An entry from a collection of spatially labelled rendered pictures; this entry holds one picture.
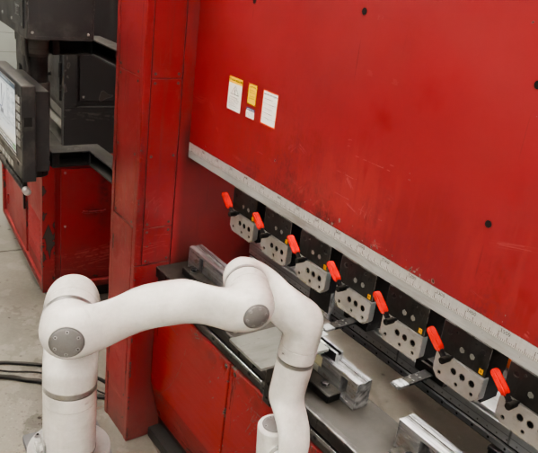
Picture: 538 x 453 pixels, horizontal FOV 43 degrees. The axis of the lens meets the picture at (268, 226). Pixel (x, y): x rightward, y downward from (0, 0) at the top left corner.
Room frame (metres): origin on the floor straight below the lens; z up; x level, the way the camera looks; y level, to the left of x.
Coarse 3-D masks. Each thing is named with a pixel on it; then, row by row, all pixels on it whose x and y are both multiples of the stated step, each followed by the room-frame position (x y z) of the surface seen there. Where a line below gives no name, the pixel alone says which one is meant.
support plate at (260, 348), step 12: (240, 336) 1.87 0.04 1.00; (252, 336) 1.88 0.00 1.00; (264, 336) 1.88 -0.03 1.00; (276, 336) 1.89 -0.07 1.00; (240, 348) 1.80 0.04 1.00; (252, 348) 1.81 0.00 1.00; (264, 348) 1.82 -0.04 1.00; (276, 348) 1.82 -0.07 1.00; (324, 348) 1.86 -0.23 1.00; (252, 360) 1.74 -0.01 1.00; (264, 360) 1.75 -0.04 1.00
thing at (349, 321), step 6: (348, 318) 2.06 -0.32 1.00; (354, 318) 2.07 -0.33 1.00; (324, 324) 2.00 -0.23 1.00; (330, 324) 2.00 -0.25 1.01; (336, 324) 2.01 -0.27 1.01; (342, 324) 2.01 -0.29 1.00; (348, 324) 2.03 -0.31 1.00; (360, 324) 2.04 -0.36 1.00; (366, 324) 2.02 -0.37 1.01; (372, 324) 2.03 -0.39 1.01; (378, 324) 2.05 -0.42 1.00; (324, 330) 1.96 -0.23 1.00; (330, 330) 1.97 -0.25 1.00; (366, 330) 2.02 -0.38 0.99
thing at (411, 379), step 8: (416, 360) 1.84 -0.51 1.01; (424, 360) 1.83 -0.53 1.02; (432, 360) 1.81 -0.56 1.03; (416, 368) 1.83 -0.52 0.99; (424, 368) 1.81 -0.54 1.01; (432, 368) 1.79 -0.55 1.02; (408, 376) 1.76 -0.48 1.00; (416, 376) 1.76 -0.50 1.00; (424, 376) 1.77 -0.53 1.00; (432, 376) 1.78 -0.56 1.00; (392, 384) 1.71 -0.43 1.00; (400, 384) 1.71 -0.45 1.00; (408, 384) 1.72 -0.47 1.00; (440, 384) 1.76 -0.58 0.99
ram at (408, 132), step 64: (256, 0) 2.31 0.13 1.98; (320, 0) 2.06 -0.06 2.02; (384, 0) 1.85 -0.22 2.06; (448, 0) 1.69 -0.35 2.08; (512, 0) 1.55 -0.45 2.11; (256, 64) 2.28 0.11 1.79; (320, 64) 2.02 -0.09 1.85; (384, 64) 1.82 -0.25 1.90; (448, 64) 1.66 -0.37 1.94; (512, 64) 1.52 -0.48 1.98; (192, 128) 2.58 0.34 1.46; (256, 128) 2.24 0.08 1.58; (320, 128) 1.99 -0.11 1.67; (384, 128) 1.79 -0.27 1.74; (448, 128) 1.62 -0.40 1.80; (512, 128) 1.49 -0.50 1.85; (256, 192) 2.21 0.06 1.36; (320, 192) 1.95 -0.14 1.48; (384, 192) 1.75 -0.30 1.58; (448, 192) 1.59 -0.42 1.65; (512, 192) 1.46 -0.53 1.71; (384, 256) 1.71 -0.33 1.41; (448, 256) 1.55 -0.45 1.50; (512, 256) 1.42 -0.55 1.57; (512, 320) 1.39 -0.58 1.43
